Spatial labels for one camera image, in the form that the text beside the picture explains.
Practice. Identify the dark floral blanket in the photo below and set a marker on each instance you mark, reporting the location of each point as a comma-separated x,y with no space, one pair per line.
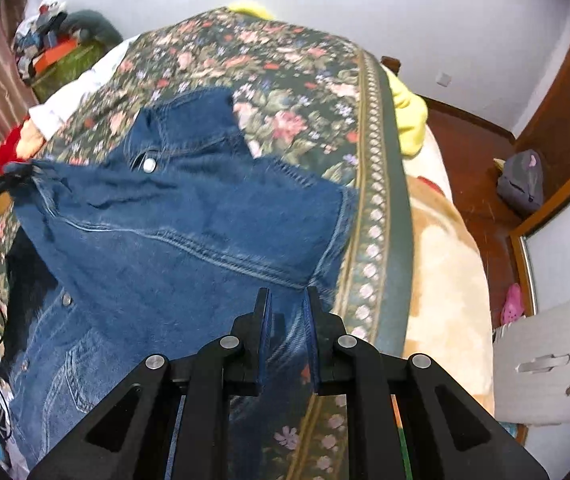
290,85

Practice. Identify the green box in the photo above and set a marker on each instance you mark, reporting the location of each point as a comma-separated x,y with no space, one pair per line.
70,65

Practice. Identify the wooden bedpost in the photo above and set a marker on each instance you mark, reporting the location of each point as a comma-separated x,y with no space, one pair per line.
391,64

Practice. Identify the pink slipper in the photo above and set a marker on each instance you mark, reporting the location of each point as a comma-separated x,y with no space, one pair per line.
511,305

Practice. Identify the beige plush blanket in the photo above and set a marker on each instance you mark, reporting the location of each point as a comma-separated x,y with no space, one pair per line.
445,270

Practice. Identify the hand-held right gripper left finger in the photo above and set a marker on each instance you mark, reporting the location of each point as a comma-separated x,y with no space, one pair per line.
266,330

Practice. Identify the white wall socket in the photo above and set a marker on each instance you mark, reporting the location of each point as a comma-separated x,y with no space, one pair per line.
443,79

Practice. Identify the blue denim jeans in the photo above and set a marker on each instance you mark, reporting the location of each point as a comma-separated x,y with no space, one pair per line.
190,220

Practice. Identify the wooden wardrobe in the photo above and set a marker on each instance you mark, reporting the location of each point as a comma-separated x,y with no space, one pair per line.
565,110

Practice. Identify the grey plush cloth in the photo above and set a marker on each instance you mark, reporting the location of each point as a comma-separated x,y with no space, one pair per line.
95,22

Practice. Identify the grey bag on floor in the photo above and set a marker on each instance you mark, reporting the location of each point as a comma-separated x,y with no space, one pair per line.
520,180

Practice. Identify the orange box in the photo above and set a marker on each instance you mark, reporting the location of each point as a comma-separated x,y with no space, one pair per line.
50,60

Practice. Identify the red plush toy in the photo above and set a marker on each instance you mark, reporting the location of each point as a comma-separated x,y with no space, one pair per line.
7,147

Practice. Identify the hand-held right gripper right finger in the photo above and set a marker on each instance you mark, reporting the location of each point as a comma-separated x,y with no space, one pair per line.
311,330

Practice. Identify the white cardboard box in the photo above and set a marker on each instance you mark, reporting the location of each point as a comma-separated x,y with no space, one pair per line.
550,340

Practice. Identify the pile of mixed clothes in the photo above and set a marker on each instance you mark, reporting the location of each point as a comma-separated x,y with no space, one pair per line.
40,25

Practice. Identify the white cloth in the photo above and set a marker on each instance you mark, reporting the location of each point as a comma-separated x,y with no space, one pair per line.
65,105

